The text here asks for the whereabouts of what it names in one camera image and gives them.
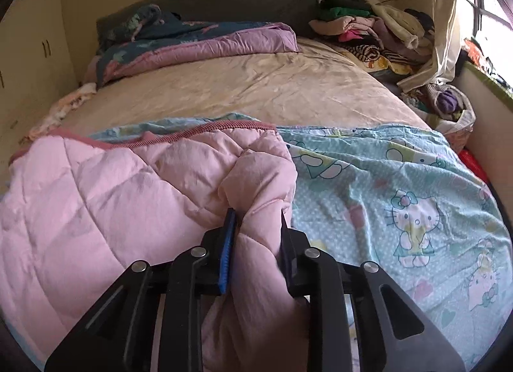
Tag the light blue cartoon sheet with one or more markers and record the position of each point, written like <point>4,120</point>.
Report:
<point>400,196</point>

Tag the bag with purple clothes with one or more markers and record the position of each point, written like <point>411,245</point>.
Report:
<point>445,109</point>

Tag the beige bed sheet mattress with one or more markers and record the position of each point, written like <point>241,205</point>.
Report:
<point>316,86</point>

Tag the cream window curtain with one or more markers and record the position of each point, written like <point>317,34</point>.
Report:
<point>441,68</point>

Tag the red plastic box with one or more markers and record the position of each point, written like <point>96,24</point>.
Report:
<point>472,164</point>

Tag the purple and teal floral quilt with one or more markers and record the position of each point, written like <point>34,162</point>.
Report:
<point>151,38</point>

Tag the cluttered green windowsill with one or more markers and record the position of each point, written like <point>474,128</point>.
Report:
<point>482,66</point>

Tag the pile of mixed clothes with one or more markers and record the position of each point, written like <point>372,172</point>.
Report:
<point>375,35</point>

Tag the peach white small cloth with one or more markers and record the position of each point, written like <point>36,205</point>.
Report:
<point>58,111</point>

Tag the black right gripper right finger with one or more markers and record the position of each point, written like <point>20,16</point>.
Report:
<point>362,305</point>

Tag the pink quilted padded jacket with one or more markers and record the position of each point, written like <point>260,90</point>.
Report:
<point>78,213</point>

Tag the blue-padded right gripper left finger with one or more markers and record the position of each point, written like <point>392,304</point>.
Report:
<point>149,319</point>

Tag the window with dark frame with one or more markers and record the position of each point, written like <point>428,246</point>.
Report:
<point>488,24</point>

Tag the cream wardrobe with drawers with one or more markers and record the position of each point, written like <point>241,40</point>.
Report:
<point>36,68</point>

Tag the dark green headboard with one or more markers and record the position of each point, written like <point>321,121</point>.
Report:
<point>294,13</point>

